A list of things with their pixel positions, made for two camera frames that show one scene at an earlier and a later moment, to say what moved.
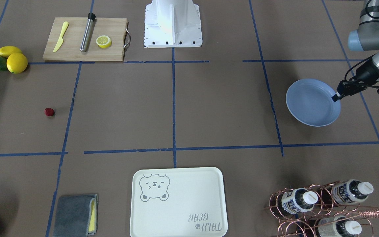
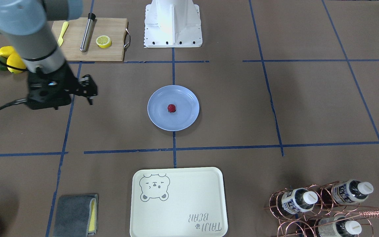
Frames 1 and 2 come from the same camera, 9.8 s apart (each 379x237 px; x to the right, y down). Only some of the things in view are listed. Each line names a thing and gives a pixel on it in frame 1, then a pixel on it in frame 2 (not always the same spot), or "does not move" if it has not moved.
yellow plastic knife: [65, 26] does not move
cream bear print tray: [179, 202] does not move
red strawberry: [49, 112] → [171, 108]
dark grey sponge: [76, 216] does not move
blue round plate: [309, 101] → [187, 108]
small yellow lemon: [6, 51] does not move
